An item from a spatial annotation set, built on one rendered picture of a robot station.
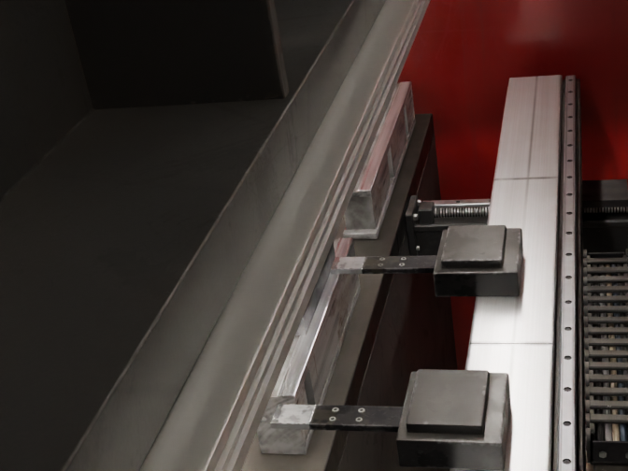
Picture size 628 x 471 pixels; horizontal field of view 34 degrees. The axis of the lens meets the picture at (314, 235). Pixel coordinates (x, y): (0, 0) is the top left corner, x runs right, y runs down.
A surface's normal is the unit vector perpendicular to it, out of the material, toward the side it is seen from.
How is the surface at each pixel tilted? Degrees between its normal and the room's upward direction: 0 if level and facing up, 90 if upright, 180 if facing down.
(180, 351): 90
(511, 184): 0
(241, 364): 0
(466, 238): 0
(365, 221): 90
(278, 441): 90
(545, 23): 90
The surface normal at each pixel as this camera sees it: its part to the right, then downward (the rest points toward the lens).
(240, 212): 0.97, -0.02
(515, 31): -0.22, 0.49
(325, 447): -0.14, -0.87
